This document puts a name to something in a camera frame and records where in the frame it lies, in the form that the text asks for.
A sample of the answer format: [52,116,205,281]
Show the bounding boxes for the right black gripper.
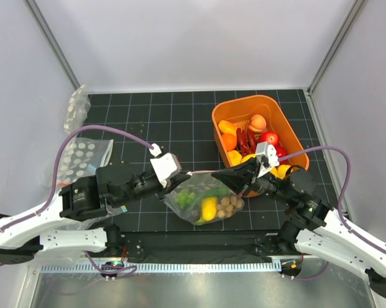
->
[213,155,294,205]

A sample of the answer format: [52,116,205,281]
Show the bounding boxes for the green grapes bunch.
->
[176,189,195,209]

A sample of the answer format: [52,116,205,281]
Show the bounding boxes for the green chili pepper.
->
[193,188,231,203]

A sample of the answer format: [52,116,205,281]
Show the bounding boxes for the pink dotted zip bag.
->
[163,171,244,225]

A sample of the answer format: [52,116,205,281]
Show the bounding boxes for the brown longan cluster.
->
[216,195,244,219]

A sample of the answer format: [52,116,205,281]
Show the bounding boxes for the dark purple fruit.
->
[186,209,201,222]

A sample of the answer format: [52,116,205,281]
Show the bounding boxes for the yellow lemon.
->
[201,197,218,221]

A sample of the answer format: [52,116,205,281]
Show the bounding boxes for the yellow mango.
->
[270,164,300,179]

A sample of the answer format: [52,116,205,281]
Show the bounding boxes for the orange plastic basket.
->
[211,94,310,198]

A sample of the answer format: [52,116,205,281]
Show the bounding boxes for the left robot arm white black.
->
[0,164,192,266]

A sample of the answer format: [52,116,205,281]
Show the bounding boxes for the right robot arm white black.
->
[213,158,386,299]

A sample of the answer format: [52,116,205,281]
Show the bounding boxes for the white dotted bag with items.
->
[56,137,114,189]

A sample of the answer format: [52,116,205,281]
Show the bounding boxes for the white dotted bag upright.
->
[63,85,91,134]

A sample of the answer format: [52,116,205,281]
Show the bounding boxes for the crumpled clear plastic bag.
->
[31,218,110,262]

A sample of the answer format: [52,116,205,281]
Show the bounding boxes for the yellow banana bunch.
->
[227,150,256,166]

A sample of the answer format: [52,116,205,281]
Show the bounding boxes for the red chili peppers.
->
[236,128,258,156]

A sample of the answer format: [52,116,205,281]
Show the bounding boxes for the orange fruit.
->
[222,133,237,151]

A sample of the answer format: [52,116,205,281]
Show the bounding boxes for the red apple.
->
[275,145,288,158]

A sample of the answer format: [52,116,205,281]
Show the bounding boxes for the yellow bell pepper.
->
[218,120,238,136]

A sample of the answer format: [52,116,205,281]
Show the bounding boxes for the peach fruit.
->
[247,114,267,133]

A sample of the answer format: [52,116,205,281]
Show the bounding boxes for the black grid mat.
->
[64,89,354,234]

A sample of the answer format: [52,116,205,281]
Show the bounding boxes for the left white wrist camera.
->
[150,153,182,188]

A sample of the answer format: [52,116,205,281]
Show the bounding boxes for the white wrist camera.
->
[150,153,182,188]
[255,142,279,178]

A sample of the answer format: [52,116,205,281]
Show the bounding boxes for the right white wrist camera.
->
[255,142,279,178]

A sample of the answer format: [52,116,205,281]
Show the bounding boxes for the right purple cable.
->
[276,145,386,282]

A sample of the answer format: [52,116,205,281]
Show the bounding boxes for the purple cable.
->
[0,124,163,280]
[276,145,386,282]

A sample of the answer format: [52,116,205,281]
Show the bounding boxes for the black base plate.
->
[83,229,315,259]

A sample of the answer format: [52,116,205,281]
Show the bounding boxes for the white slotted cable duct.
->
[40,259,281,274]

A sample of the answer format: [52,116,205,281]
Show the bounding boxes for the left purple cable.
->
[0,124,163,280]

